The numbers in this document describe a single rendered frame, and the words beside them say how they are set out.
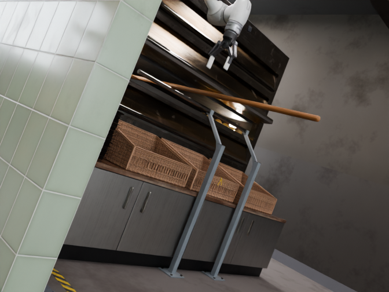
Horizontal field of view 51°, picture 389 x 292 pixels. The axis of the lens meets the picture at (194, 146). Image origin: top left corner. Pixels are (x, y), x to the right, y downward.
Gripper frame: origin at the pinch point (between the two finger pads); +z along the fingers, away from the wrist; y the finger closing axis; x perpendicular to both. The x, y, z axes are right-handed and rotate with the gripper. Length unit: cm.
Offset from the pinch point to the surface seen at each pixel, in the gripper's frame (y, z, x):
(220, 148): -29, 34, 57
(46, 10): 46, 36, -107
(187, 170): -40, 57, 47
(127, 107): -84, 32, 10
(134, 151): -35, 60, -4
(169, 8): -79, -44, 6
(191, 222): -30, 89, 60
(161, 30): -86, -29, 11
